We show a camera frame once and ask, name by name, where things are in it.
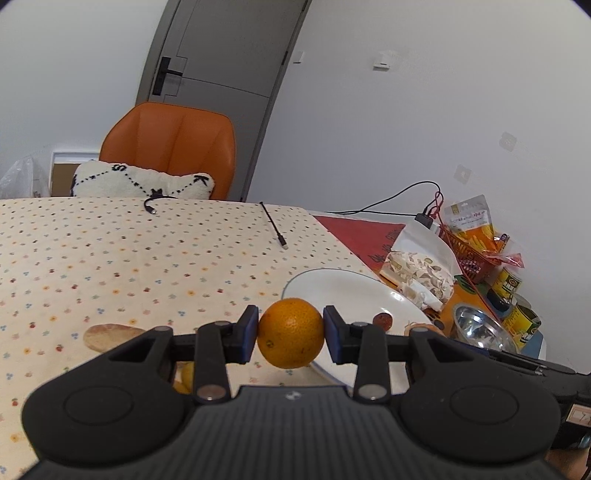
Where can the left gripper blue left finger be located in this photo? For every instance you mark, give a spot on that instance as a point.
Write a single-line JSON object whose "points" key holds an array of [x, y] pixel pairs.
{"points": [[218, 344]]}

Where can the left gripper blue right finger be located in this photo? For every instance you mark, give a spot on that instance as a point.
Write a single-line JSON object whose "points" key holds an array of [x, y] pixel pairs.
{"points": [[364, 345]]}

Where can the red cherry tomato front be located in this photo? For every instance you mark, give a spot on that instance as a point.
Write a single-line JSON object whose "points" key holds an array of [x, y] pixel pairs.
{"points": [[384, 320]]}

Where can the large orange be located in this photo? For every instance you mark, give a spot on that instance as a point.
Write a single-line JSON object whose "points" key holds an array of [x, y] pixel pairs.
{"points": [[291, 333]]}

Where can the white plate with blue rim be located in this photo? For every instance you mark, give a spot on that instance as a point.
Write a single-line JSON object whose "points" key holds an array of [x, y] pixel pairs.
{"points": [[357, 298]]}

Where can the stainless steel bowl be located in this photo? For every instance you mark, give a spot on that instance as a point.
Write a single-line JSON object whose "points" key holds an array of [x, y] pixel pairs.
{"points": [[474, 327]]}

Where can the yellow tin can lower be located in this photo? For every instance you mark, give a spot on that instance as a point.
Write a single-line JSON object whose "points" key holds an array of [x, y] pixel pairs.
{"points": [[522, 323]]}

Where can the yellow tin can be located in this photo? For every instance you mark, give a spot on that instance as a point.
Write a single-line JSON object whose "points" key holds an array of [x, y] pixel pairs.
{"points": [[506, 283], [522, 323]]}

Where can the nougat candy bag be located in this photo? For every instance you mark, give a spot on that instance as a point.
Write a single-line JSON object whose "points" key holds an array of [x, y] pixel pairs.
{"points": [[419, 254]]}

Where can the red orange table mat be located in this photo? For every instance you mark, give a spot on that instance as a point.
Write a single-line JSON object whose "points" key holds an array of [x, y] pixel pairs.
{"points": [[371, 241]]}

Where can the yellow tin can upper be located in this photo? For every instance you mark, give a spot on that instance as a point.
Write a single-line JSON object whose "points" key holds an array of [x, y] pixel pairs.
{"points": [[506, 283]]}

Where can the black power adapter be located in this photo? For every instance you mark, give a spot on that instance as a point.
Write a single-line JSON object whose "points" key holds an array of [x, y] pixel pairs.
{"points": [[425, 219]]}

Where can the floral patterned tablecloth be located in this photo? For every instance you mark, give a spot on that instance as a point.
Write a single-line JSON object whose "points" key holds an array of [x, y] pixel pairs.
{"points": [[71, 263]]}

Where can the yellow snack pouch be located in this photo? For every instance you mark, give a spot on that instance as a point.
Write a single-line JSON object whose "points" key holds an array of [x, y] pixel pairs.
{"points": [[471, 221]]}

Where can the white cushion with black letters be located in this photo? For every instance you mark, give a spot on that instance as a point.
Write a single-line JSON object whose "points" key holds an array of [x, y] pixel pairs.
{"points": [[98, 179]]}

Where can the orange chair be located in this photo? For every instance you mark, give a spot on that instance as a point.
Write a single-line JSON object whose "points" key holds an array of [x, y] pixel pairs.
{"points": [[175, 140]]}

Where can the white framed board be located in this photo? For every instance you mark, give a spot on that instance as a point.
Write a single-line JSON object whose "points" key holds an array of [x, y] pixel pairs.
{"points": [[63, 167]]}

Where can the clear plastic bag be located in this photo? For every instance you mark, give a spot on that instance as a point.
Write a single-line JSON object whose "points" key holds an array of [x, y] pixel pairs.
{"points": [[24, 179]]}

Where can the grey door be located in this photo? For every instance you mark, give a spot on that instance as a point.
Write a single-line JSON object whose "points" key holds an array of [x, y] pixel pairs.
{"points": [[232, 55]]}

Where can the black charging cable straight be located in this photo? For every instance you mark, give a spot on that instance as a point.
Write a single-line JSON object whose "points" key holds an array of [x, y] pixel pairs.
{"points": [[280, 238]]}

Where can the orange wire basket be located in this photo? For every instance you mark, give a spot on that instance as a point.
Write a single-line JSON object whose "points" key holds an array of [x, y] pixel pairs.
{"points": [[474, 265]]}

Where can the black charging cable curled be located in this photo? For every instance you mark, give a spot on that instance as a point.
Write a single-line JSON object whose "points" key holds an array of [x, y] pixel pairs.
{"points": [[148, 204]]}

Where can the black door handle lock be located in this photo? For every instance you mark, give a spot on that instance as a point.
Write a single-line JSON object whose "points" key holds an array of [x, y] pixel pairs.
{"points": [[163, 71]]}

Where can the white wall switch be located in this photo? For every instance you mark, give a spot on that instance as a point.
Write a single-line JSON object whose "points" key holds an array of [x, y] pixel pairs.
{"points": [[386, 61]]}

